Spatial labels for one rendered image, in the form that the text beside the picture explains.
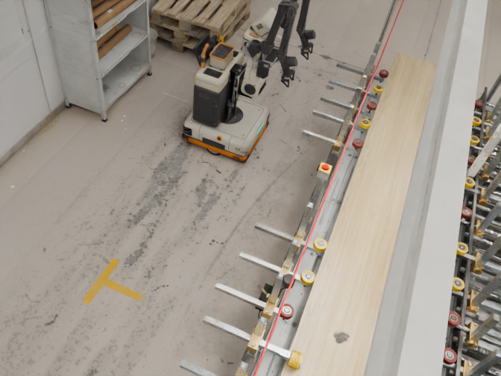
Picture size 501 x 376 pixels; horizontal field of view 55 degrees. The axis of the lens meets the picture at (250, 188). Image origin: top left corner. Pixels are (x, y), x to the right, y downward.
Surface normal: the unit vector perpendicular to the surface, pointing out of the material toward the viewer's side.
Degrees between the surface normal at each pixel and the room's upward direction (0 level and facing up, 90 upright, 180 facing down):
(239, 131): 0
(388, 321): 61
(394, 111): 0
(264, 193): 0
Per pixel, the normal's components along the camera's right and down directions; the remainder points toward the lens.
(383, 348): -0.74, -0.63
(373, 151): 0.12, -0.65
